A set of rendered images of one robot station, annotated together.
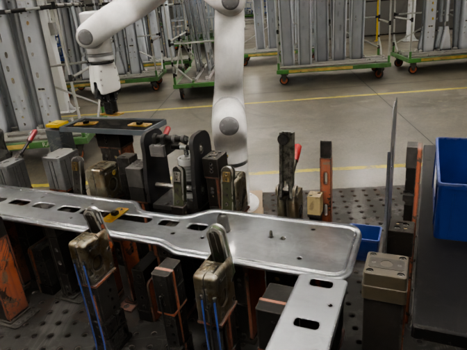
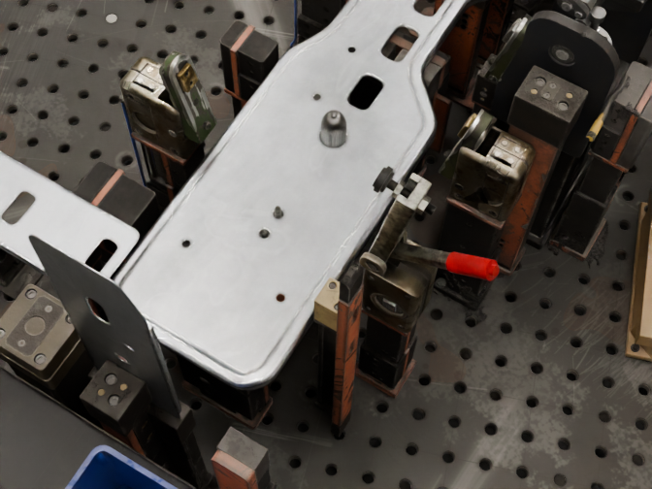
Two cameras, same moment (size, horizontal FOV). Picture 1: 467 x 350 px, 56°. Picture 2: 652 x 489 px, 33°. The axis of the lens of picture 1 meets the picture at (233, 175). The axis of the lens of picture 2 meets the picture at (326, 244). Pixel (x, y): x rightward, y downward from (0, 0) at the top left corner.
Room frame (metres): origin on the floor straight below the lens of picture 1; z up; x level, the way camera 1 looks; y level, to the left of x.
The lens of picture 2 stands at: (1.02, -0.68, 2.17)
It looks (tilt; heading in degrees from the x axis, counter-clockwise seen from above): 64 degrees down; 95
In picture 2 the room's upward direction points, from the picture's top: 1 degrees clockwise
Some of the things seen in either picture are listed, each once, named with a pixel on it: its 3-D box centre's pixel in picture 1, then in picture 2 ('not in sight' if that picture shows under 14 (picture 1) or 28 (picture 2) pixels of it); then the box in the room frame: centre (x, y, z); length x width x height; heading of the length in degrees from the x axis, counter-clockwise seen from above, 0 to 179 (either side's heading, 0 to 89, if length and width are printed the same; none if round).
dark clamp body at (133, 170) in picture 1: (149, 216); not in sight; (1.30, 0.29, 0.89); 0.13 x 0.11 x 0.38; 155
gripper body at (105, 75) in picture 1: (104, 76); not in sight; (1.51, 0.40, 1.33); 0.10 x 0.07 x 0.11; 150
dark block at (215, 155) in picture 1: (221, 217); (520, 182); (1.21, 0.05, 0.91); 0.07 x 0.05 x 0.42; 155
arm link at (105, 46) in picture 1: (95, 32); not in sight; (1.51, 0.41, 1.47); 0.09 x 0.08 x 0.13; 177
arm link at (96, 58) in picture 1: (101, 57); not in sight; (1.51, 0.40, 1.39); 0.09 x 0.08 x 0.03; 150
